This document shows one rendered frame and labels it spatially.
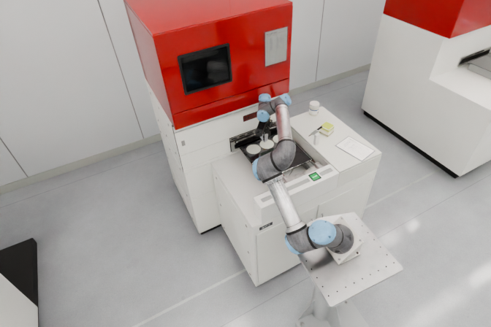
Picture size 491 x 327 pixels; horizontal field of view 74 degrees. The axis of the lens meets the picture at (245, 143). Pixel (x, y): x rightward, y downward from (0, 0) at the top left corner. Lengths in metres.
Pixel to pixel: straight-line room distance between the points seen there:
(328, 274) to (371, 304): 0.95
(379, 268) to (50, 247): 2.63
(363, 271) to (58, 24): 2.89
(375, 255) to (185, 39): 1.49
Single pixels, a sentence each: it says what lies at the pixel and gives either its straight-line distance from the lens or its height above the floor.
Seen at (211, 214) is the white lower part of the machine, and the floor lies 0.26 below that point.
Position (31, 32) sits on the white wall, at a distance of 3.26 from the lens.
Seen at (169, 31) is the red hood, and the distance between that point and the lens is 1.72.
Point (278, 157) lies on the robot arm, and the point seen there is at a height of 1.30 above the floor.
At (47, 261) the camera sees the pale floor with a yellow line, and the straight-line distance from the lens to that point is 3.29.
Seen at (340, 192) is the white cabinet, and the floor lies 0.75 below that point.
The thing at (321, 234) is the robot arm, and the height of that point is 1.06.
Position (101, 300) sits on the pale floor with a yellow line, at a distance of 2.89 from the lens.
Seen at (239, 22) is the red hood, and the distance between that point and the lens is 1.84.
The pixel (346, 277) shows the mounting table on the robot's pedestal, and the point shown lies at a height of 0.82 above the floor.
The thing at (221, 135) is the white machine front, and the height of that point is 1.03.
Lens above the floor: 2.41
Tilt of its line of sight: 41 degrees down
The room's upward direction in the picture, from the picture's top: 4 degrees counter-clockwise
